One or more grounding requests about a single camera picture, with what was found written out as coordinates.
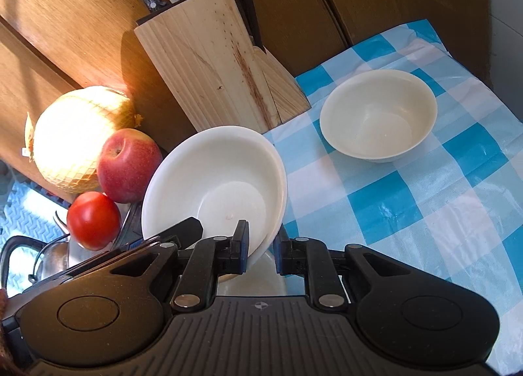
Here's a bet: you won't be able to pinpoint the wooden knife block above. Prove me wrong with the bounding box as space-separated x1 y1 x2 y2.
134 0 311 134

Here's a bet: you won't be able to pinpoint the yellow pomelo in net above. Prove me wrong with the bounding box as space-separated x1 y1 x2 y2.
24 86 143 194

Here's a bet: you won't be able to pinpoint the white floral plate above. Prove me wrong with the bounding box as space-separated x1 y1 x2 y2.
218 251 287 298

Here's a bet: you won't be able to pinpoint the red tomato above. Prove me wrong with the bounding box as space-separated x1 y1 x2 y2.
66 191 122 251

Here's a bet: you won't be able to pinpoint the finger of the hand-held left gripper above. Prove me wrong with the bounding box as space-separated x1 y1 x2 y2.
139 216 204 251
67 236 162 279

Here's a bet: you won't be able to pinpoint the steel kettle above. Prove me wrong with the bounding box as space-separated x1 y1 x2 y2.
0 235 71 292

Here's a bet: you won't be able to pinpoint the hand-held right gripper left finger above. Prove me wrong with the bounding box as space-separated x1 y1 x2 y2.
112 219 251 313

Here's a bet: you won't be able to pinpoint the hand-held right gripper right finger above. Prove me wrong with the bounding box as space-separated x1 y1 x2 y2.
273 233 406 309

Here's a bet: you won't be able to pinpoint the large cream bowl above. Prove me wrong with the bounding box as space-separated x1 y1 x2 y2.
320 69 438 163

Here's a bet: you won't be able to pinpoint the red apple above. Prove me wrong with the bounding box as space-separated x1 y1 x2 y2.
97 128 164 204

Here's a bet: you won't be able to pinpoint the black scissors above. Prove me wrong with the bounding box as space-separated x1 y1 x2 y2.
231 0 267 54

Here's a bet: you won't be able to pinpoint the blue foam floor mat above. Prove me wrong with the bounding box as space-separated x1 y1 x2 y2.
0 161 71 291

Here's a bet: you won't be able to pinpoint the small cream bowl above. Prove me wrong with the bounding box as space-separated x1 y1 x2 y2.
142 126 287 267

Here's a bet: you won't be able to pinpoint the blue white checkered tablecloth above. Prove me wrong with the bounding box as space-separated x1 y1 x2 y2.
261 18 523 373

